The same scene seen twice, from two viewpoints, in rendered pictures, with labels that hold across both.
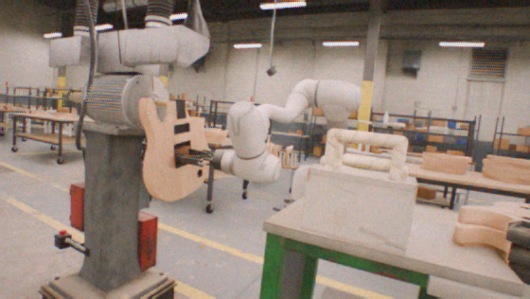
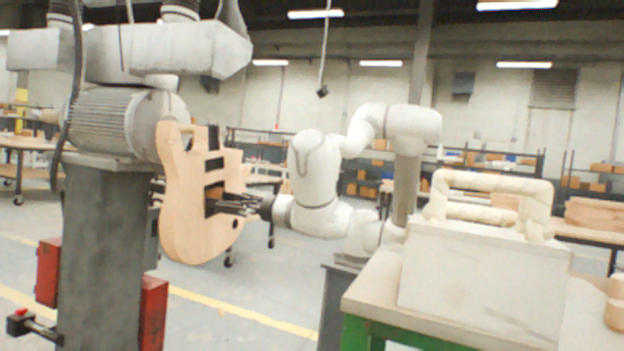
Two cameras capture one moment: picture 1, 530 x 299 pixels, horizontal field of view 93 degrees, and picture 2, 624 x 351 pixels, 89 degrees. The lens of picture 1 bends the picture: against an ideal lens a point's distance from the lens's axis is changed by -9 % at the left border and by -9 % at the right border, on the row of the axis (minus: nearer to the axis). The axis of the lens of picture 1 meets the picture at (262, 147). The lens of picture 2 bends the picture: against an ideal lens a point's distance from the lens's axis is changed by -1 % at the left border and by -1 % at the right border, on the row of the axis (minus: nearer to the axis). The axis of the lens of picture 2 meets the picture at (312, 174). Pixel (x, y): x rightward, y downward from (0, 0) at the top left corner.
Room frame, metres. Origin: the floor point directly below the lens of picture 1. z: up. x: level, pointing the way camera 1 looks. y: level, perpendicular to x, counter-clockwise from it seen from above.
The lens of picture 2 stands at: (0.13, 0.12, 1.21)
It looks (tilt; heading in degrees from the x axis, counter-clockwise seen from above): 3 degrees down; 355
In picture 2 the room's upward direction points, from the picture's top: 7 degrees clockwise
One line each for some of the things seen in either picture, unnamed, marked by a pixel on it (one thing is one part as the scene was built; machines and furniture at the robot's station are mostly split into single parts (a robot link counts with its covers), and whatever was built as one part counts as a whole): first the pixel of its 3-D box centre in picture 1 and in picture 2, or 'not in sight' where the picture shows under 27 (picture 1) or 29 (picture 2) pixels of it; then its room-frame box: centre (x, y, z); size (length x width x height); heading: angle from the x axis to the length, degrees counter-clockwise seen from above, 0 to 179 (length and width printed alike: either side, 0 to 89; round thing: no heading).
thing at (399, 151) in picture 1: (397, 161); (538, 215); (0.66, -0.33, 1.15); 0.03 x 0.03 x 0.09
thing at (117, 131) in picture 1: (114, 128); (111, 160); (1.36, 0.76, 1.11); 0.36 x 0.24 x 0.04; 65
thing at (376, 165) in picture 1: (368, 164); (476, 214); (0.84, -0.33, 1.12); 0.20 x 0.03 x 0.03; 63
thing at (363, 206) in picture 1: (359, 202); (473, 270); (0.74, -0.28, 1.02); 0.27 x 0.15 x 0.17; 64
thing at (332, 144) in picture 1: (331, 151); (438, 201); (0.73, -0.18, 1.15); 0.03 x 0.03 x 0.09
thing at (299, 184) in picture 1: (307, 182); (363, 231); (1.70, -0.30, 0.87); 0.18 x 0.16 x 0.22; 65
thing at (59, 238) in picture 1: (72, 246); (35, 331); (1.33, 0.96, 0.46); 0.25 x 0.07 x 0.08; 65
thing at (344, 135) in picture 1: (365, 138); (489, 182); (0.70, -0.26, 1.20); 0.20 x 0.03 x 0.03; 63
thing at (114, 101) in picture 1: (126, 100); (129, 124); (1.34, 0.69, 1.25); 0.41 x 0.27 x 0.26; 65
